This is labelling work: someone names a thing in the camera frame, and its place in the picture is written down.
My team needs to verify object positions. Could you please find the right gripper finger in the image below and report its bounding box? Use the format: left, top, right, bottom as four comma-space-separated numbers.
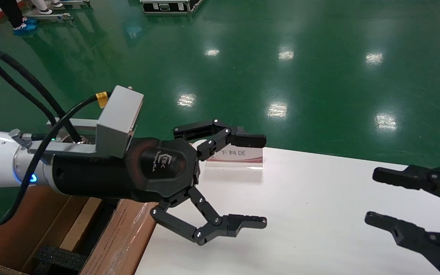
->
373, 164, 440, 209
365, 211, 440, 275

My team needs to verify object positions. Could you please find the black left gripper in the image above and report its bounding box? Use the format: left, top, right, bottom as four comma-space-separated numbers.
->
52, 119, 267, 245

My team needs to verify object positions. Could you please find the small cardboard box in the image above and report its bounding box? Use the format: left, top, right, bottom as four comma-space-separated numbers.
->
58, 197, 103, 252

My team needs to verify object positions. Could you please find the large brown cardboard box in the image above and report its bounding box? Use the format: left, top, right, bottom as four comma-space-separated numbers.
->
0, 185, 157, 275

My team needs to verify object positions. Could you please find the acrylic sign with Chinese text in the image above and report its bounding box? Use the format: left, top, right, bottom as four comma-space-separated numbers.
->
205, 147, 264, 170

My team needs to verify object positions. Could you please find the black aluminium flight case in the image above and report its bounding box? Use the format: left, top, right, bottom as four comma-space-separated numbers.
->
140, 0, 204, 15

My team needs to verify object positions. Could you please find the black foam insert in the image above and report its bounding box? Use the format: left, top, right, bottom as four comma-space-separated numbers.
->
33, 245, 87, 275

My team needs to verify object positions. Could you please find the person in black trousers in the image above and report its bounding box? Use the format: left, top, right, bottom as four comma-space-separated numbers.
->
0, 0, 37, 36

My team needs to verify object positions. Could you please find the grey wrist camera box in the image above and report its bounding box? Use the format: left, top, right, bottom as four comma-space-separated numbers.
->
25, 85, 144, 159

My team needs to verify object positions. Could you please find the thin black yellow-tagged cable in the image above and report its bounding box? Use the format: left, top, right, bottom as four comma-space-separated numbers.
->
0, 92, 112, 226

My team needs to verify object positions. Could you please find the metal robot stand frame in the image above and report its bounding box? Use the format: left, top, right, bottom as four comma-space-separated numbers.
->
21, 0, 91, 23

